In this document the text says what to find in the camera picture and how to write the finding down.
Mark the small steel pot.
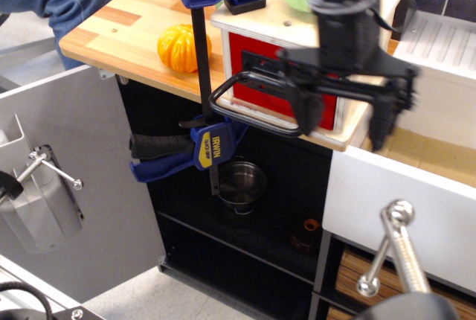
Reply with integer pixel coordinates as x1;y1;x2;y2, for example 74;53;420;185
219;158;268;215

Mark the black cable bottom left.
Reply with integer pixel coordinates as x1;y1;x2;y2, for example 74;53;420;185
0;282;53;320

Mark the steel clamp screw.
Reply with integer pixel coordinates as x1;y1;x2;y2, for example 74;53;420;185
16;151;84;191
356;199;431;298

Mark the grey cabinet door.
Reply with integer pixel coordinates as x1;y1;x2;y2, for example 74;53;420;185
1;66;163;302

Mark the white toy sink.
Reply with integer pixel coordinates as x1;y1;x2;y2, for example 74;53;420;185
323;12;475;292

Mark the black cabinet shelf unit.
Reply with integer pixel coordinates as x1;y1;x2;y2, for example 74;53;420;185
117;76;334;320

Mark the steel clamp screw left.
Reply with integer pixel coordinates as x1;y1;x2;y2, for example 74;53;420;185
16;151;84;191

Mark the brown glass jar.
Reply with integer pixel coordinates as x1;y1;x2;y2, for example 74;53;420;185
286;214;322;256

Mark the blue Irwin bar clamp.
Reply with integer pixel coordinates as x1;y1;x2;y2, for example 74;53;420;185
129;0;266;195

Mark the orange toy pumpkin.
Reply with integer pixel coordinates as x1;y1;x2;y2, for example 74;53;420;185
157;24;198;73

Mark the red front wooden drawer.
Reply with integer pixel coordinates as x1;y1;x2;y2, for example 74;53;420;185
217;31;346;133

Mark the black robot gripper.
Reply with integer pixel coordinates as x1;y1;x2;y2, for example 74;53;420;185
278;7;419;152

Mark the steel clamp screw right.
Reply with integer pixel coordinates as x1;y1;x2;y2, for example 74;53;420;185
356;199;431;298

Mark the wicker basket drawer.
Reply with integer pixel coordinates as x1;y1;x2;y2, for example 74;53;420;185
335;246;475;320

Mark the light plywood box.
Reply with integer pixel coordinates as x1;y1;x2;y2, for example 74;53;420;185
210;0;400;150

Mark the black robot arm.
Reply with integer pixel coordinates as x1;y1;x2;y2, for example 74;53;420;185
279;0;419;151

